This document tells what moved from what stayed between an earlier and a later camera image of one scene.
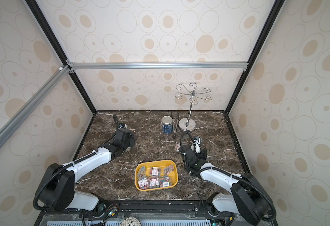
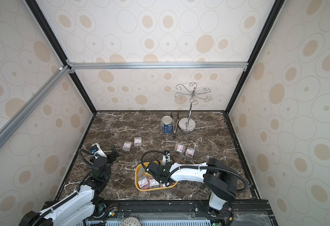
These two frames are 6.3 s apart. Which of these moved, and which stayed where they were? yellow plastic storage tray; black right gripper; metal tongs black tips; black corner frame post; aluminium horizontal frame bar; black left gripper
Moved: black left gripper; black right gripper
Stayed: black corner frame post; metal tongs black tips; aluminium horizontal frame bar; yellow plastic storage tray
